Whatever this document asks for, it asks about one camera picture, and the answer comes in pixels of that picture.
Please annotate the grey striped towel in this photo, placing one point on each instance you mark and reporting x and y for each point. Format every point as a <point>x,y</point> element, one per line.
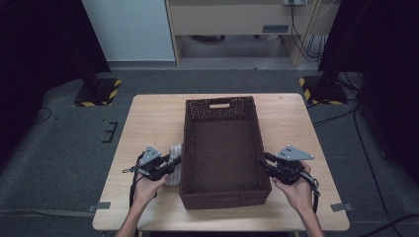
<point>176,149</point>

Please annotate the grey floor tape piece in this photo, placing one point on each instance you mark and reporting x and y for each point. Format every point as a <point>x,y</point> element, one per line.
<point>100,206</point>
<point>342,207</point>

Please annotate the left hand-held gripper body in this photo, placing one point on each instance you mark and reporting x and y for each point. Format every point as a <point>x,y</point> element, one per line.
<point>152,169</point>

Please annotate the dark curtain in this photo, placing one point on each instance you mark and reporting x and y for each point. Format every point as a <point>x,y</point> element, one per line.
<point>388,65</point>
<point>33,49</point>

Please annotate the white power strip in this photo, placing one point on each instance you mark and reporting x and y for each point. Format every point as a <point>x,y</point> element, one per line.
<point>294,2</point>

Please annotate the white partition panel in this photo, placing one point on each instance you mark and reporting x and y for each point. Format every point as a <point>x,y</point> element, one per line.
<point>131,29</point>

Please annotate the person's left hand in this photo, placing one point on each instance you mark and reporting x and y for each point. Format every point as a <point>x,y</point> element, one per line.
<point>146,192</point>

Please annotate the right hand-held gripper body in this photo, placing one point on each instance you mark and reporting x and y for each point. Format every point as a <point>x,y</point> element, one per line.
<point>290,171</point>

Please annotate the person's right hand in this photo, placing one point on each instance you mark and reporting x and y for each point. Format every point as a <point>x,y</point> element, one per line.
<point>299,197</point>

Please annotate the brown wicker basket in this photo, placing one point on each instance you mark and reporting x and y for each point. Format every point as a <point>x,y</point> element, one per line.
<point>224,154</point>

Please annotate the black stand base yellow stripes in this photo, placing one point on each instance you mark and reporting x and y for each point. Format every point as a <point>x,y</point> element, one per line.
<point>324,92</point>
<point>99,94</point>

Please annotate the beige cabinet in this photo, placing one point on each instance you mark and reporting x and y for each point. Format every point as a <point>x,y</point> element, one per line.
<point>214,19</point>

